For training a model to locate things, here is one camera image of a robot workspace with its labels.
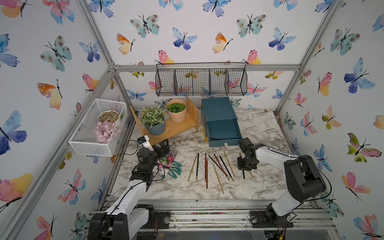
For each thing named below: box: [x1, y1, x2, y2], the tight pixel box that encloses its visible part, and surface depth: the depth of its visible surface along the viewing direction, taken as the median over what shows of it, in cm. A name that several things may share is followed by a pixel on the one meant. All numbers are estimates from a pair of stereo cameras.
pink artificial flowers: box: [93, 121, 121, 144], surface depth 65 cm
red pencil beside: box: [206, 160, 209, 187], surface depth 90 cm
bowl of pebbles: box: [98, 110, 120, 124], surface depth 72 cm
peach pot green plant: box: [165, 99, 187, 124], surface depth 99 cm
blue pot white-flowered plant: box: [139, 104, 167, 136], surface depth 89 cm
